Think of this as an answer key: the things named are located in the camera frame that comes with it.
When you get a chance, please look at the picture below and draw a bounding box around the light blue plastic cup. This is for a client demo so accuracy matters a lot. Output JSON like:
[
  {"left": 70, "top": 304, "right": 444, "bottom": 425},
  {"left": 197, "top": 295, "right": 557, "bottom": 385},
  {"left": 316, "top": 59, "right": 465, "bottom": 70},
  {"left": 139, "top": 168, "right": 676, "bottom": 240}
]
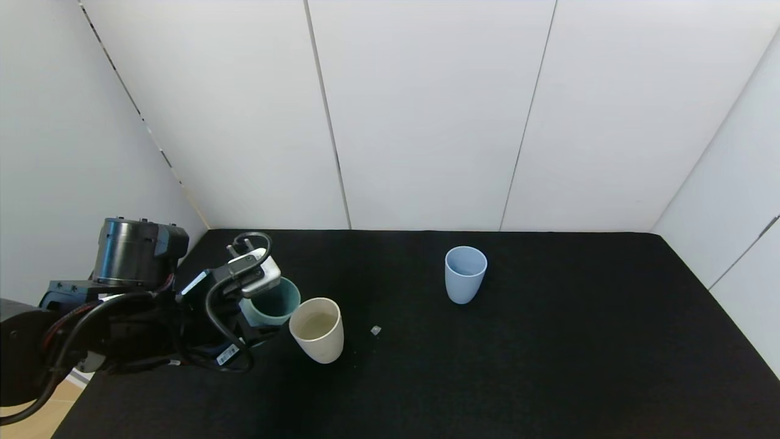
[{"left": 444, "top": 246, "right": 488, "bottom": 305}]

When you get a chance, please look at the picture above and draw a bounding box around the black camera cable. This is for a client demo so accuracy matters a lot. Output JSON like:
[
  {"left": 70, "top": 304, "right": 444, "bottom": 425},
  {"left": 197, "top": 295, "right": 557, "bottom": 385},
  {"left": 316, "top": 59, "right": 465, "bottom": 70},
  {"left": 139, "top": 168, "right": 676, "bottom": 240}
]
[{"left": 204, "top": 232, "right": 273, "bottom": 374}]

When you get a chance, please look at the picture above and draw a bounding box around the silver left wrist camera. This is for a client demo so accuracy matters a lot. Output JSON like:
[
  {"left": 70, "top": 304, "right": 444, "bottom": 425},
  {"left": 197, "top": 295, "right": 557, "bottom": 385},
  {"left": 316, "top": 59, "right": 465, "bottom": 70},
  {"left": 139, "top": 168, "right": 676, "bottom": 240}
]
[{"left": 229, "top": 247, "right": 282, "bottom": 298}]

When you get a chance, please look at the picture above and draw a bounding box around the cream white plastic cup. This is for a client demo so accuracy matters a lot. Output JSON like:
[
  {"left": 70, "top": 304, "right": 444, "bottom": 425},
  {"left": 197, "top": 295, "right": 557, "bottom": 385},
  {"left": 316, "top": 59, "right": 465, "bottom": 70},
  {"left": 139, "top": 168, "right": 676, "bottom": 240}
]
[{"left": 289, "top": 297, "right": 344, "bottom": 365}]

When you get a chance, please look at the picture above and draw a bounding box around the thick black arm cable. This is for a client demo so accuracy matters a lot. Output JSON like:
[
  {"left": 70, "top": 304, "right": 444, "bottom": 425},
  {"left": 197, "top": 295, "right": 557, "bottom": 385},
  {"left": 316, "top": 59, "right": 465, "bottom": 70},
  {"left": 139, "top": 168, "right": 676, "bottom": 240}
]
[{"left": 0, "top": 291, "right": 177, "bottom": 426}]

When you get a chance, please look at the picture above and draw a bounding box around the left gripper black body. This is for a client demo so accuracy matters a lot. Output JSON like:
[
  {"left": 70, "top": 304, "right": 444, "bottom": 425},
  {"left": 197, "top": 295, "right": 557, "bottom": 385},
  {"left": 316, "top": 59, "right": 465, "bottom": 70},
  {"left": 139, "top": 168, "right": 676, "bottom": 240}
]
[{"left": 174, "top": 268, "right": 250, "bottom": 366}]

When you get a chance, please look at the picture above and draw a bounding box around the teal green plastic cup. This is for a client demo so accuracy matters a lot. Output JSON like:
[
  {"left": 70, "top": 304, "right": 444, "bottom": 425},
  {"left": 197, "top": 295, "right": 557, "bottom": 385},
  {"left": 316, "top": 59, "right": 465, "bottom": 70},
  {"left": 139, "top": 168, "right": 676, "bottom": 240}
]
[{"left": 241, "top": 276, "right": 302, "bottom": 327}]

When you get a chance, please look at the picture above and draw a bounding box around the black table cloth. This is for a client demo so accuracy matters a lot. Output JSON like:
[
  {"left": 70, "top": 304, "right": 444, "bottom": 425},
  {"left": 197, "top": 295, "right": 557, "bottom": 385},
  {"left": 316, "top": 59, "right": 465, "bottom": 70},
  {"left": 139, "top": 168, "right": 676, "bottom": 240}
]
[{"left": 52, "top": 229, "right": 780, "bottom": 439}]

